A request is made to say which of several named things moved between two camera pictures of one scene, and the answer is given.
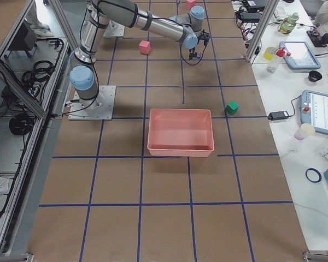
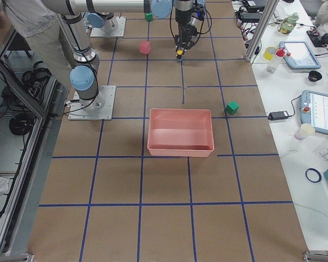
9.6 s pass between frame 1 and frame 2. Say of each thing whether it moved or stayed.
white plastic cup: stayed
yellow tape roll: stayed
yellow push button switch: moved
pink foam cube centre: stayed
